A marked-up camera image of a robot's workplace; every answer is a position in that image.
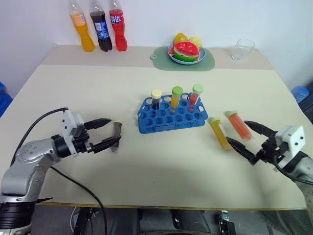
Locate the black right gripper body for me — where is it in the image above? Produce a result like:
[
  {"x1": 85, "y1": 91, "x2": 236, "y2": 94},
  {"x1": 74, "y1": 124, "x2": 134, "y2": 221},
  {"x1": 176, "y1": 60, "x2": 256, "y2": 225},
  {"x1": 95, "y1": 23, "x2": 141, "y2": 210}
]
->
[{"x1": 254, "y1": 137, "x2": 286, "y2": 164}]

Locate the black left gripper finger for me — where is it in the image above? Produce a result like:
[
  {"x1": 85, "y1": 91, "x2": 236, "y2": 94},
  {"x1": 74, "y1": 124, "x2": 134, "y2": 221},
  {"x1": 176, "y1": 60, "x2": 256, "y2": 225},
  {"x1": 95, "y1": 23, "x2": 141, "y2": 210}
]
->
[
  {"x1": 88, "y1": 136, "x2": 122, "y2": 154},
  {"x1": 84, "y1": 118, "x2": 112, "y2": 130}
]

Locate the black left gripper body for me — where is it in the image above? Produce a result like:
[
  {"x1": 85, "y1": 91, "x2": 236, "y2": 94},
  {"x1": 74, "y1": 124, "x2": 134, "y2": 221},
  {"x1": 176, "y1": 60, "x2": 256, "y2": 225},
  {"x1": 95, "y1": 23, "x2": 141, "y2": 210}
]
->
[{"x1": 72, "y1": 124, "x2": 95, "y2": 154}]

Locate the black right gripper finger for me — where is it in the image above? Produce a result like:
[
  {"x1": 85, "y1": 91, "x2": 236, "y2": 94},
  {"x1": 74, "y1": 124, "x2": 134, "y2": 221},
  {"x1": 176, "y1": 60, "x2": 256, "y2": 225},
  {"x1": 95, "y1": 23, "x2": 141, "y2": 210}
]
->
[
  {"x1": 244, "y1": 120, "x2": 278, "y2": 139},
  {"x1": 225, "y1": 136, "x2": 258, "y2": 166}
]

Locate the dark liquid tube yellow cap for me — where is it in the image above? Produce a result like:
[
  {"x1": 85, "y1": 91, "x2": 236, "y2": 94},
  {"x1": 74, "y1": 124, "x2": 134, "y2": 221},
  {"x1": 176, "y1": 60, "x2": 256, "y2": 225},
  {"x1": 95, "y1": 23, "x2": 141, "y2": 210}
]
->
[
  {"x1": 111, "y1": 119, "x2": 123, "y2": 153},
  {"x1": 151, "y1": 89, "x2": 163, "y2": 110}
]

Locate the orange liquid tube green cap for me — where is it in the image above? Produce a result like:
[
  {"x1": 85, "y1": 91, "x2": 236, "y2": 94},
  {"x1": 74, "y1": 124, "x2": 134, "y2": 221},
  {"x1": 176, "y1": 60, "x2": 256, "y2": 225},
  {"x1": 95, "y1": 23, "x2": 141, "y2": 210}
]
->
[{"x1": 225, "y1": 110, "x2": 254, "y2": 141}]

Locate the yellow liquid tube green cap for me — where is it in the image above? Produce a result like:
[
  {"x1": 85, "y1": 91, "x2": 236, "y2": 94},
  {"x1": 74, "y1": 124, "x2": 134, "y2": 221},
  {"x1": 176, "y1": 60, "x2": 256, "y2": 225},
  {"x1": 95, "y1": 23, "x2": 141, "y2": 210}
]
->
[
  {"x1": 207, "y1": 117, "x2": 232, "y2": 151},
  {"x1": 170, "y1": 86, "x2": 183, "y2": 108}
]

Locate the blue test tube rack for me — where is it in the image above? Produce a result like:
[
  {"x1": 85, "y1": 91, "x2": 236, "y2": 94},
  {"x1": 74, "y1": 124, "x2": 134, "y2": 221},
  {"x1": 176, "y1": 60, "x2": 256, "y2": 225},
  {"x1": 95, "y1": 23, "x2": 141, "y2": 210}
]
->
[{"x1": 136, "y1": 92, "x2": 209, "y2": 134}]

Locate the red liquid tube green cap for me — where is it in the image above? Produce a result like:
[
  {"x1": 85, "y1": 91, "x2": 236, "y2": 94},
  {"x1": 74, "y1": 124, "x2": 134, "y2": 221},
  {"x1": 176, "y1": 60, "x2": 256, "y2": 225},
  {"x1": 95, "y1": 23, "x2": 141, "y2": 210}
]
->
[{"x1": 188, "y1": 84, "x2": 204, "y2": 105}]

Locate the black case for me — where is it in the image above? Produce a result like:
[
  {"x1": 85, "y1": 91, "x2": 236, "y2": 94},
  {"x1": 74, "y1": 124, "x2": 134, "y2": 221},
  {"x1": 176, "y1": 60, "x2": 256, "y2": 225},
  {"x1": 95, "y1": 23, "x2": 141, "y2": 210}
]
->
[{"x1": 298, "y1": 84, "x2": 313, "y2": 128}]

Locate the blue water jug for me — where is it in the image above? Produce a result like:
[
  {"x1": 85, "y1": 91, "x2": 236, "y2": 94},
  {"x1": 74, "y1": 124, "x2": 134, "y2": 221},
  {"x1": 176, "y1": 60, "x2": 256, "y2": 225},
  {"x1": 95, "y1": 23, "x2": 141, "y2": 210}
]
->
[{"x1": 291, "y1": 86, "x2": 310, "y2": 104}]

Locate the black metal clamp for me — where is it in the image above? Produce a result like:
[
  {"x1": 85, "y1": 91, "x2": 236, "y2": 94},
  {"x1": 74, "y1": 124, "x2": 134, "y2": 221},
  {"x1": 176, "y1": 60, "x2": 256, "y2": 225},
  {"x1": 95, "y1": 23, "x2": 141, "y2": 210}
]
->
[{"x1": 218, "y1": 210, "x2": 237, "y2": 235}]

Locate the clear plastic cup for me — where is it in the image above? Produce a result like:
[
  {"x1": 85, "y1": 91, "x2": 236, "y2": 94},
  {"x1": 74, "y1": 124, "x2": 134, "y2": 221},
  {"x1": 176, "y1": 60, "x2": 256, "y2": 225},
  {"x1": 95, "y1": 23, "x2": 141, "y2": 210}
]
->
[{"x1": 231, "y1": 38, "x2": 256, "y2": 62}]

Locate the orange soda plastic bottle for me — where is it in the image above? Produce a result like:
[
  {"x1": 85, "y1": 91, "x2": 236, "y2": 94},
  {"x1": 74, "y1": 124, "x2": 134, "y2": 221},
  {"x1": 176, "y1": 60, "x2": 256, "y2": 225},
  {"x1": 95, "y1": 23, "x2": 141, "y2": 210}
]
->
[{"x1": 69, "y1": 0, "x2": 96, "y2": 52}]

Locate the green silicone mat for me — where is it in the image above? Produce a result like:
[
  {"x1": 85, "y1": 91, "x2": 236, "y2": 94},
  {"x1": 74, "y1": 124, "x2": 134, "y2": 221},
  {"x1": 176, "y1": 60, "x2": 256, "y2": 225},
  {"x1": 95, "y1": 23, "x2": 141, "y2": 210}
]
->
[{"x1": 150, "y1": 46, "x2": 216, "y2": 72}]

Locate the dark rounded shape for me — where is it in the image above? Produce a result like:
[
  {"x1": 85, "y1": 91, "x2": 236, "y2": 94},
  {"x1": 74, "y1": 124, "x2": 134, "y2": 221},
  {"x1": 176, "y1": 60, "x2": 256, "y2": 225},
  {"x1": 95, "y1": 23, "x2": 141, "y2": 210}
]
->
[{"x1": 136, "y1": 209, "x2": 214, "y2": 231}]

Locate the cola plastic bottle blue label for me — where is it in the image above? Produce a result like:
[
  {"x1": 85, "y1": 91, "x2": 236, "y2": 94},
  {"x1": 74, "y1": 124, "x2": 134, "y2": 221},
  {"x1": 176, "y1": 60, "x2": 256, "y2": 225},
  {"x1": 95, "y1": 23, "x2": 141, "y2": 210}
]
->
[{"x1": 89, "y1": 0, "x2": 113, "y2": 52}]

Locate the blue plastic crate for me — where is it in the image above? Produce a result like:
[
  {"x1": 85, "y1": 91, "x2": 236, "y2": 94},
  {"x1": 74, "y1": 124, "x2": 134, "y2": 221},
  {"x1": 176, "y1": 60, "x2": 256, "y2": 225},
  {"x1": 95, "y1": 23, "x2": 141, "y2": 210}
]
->
[{"x1": 0, "y1": 82, "x2": 14, "y2": 118}]

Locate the red soda plastic bottle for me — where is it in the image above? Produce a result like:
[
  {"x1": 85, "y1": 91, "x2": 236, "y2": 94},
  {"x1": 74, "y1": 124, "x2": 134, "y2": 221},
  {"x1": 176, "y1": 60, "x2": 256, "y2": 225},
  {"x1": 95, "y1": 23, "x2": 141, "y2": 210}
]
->
[{"x1": 109, "y1": 0, "x2": 129, "y2": 52}]

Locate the light blue plate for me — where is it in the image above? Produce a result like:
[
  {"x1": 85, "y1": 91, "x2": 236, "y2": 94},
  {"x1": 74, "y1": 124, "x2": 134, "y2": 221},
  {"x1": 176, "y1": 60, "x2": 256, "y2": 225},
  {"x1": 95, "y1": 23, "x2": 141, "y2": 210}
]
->
[{"x1": 167, "y1": 43, "x2": 207, "y2": 65}]

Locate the toy watermelon slice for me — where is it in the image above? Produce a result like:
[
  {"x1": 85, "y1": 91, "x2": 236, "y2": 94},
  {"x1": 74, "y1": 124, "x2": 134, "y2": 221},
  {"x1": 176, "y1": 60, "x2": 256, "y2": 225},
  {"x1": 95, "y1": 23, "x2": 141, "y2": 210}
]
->
[{"x1": 173, "y1": 41, "x2": 201, "y2": 62}]

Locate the yellow toy lemon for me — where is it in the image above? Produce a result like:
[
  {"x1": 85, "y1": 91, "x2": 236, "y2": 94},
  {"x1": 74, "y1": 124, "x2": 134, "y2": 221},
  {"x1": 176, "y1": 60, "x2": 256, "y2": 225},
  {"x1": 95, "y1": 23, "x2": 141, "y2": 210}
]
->
[{"x1": 188, "y1": 36, "x2": 204, "y2": 49}]

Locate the orange yellow toy fruit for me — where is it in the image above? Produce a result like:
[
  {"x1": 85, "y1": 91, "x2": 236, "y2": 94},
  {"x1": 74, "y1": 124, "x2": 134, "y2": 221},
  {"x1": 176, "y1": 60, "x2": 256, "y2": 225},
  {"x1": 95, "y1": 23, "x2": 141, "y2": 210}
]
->
[{"x1": 174, "y1": 32, "x2": 189, "y2": 46}]

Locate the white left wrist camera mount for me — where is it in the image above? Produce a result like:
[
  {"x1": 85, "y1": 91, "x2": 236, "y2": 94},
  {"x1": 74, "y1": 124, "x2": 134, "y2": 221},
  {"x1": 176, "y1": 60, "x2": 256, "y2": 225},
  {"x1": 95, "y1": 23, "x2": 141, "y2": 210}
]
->
[{"x1": 60, "y1": 111, "x2": 86, "y2": 155}]

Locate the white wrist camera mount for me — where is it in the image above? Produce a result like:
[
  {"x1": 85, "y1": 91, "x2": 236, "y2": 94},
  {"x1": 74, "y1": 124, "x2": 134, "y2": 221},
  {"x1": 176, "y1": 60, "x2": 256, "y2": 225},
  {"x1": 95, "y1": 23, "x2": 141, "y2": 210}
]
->
[
  {"x1": 60, "y1": 111, "x2": 86, "y2": 155},
  {"x1": 275, "y1": 125, "x2": 306, "y2": 169}
]

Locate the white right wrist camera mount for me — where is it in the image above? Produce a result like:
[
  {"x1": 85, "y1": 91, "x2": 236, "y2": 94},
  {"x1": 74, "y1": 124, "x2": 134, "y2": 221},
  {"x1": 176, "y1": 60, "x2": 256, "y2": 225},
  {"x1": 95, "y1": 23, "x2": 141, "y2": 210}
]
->
[{"x1": 275, "y1": 125, "x2": 306, "y2": 169}]

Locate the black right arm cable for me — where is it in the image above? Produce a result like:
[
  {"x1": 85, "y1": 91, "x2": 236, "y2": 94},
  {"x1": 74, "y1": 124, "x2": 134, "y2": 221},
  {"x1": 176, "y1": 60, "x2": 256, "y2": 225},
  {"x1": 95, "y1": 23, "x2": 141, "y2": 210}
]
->
[{"x1": 273, "y1": 146, "x2": 313, "y2": 185}]

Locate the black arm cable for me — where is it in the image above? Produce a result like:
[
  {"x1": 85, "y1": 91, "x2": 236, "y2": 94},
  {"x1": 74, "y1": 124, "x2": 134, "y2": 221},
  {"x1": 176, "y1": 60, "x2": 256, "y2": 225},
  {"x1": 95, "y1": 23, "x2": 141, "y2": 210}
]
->
[
  {"x1": 273, "y1": 146, "x2": 313, "y2": 185},
  {"x1": 11, "y1": 107, "x2": 109, "y2": 235}
]

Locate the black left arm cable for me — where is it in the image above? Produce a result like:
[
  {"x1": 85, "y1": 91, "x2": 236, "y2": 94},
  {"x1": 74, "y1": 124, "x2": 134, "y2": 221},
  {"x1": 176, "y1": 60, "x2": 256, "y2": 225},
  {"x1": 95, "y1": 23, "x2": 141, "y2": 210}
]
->
[{"x1": 11, "y1": 107, "x2": 109, "y2": 235}]

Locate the black metal frame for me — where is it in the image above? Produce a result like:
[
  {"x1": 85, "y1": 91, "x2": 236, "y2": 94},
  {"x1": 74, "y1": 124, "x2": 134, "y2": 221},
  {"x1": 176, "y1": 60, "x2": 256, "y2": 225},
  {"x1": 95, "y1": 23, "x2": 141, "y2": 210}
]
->
[{"x1": 74, "y1": 207, "x2": 105, "y2": 235}]

